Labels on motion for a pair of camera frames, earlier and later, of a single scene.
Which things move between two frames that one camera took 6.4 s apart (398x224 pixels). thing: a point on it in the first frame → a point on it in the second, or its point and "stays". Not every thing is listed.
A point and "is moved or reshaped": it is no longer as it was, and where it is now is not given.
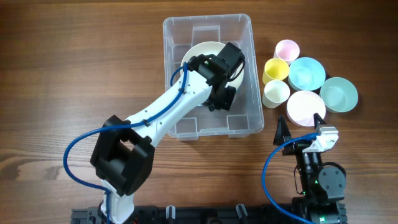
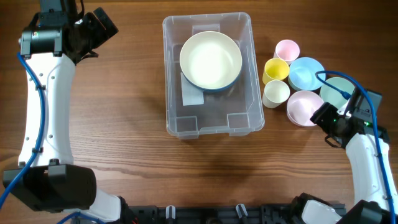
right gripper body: [296, 147] → [328, 119]
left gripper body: [225, 98] → [94, 32]
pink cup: [286, 50] stays
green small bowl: [339, 94] stays
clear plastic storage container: [244, 116] stays
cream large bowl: [211, 48] is moved or reshaped
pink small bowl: [301, 106] stays
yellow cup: [275, 69] stays
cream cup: [275, 92] stays
